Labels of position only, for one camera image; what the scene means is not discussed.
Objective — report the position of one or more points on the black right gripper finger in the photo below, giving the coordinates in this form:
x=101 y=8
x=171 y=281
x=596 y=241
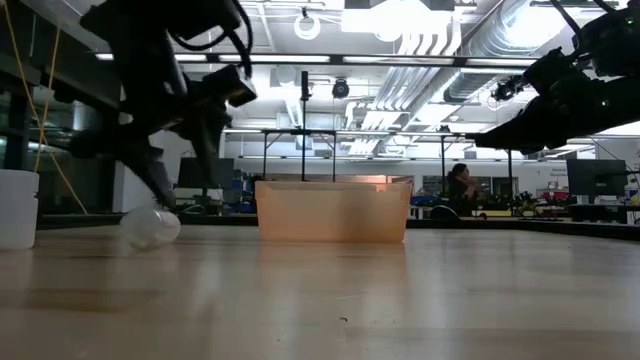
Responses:
x=520 y=132

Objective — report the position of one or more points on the black pole with camera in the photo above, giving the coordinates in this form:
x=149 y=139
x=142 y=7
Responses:
x=303 y=125

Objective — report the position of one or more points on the silver ventilation duct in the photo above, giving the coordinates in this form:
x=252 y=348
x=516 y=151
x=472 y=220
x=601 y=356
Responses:
x=500 y=40

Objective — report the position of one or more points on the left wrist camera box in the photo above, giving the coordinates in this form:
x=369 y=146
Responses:
x=230 y=85

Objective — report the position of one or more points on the black computer monitor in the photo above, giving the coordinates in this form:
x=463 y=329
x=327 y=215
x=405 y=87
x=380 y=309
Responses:
x=595 y=180
x=227 y=172

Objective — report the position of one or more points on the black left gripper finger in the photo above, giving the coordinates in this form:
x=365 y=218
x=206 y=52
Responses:
x=209 y=155
x=150 y=172

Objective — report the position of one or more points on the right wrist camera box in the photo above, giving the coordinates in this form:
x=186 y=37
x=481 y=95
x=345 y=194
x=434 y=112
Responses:
x=547 y=72

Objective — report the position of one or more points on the orange translucent plastic basket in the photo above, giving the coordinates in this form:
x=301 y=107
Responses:
x=332 y=215

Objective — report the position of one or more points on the round black ceiling camera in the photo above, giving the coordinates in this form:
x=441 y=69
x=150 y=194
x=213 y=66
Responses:
x=340 y=89

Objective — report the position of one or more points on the clear translucent pill bottle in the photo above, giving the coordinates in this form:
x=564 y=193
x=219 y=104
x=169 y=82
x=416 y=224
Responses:
x=150 y=227

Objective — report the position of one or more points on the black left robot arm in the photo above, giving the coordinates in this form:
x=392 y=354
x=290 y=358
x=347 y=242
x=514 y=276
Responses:
x=145 y=75

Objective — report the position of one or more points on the person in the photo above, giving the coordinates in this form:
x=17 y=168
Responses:
x=460 y=192

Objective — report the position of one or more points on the black background stand frame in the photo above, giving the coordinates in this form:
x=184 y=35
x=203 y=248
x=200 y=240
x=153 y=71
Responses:
x=300 y=132

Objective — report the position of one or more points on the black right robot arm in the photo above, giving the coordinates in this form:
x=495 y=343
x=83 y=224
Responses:
x=615 y=45

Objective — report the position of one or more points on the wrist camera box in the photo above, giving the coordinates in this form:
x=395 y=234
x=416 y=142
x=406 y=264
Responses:
x=230 y=85
x=547 y=72

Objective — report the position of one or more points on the large white pill bottle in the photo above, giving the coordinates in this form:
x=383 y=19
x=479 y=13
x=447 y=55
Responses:
x=17 y=215

